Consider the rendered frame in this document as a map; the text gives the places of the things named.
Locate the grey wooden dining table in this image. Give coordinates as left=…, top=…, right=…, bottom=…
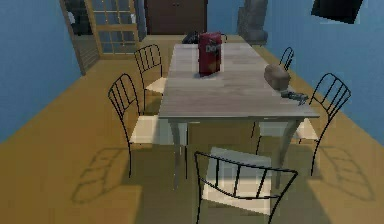
left=157, top=41, right=321, bottom=190

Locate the red snack bag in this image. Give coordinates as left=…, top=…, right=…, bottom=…
left=197, top=31, right=223, bottom=77

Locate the brown bread loaf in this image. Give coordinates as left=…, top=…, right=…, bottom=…
left=263, top=63, right=292, bottom=91

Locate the dark brown cupboard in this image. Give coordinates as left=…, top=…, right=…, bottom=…
left=143, top=0, right=209, bottom=36

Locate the grey metal utensil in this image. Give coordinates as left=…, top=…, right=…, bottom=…
left=280, top=90, right=310, bottom=106

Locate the grey armchair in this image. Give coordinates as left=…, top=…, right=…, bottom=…
left=236, top=0, right=270, bottom=44

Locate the wooden glass pane door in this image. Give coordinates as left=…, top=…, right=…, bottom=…
left=83, top=0, right=142, bottom=56

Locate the black framed wall picture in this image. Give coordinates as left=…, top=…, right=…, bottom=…
left=310, top=0, right=365, bottom=25

